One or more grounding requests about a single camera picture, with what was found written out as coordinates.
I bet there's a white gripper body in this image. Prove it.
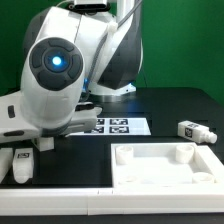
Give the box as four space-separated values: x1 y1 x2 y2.
0 91 102 143

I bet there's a white square table top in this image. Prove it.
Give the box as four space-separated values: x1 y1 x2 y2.
111 142 224 189

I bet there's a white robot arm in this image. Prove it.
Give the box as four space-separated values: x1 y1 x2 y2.
0 0 143 143

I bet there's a white block left edge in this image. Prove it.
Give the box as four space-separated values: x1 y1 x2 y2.
0 148 13 183

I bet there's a white tag sheet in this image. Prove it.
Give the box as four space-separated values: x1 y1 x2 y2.
68 117 152 137

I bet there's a white front rail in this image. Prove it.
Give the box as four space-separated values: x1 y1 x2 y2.
0 185 224 216

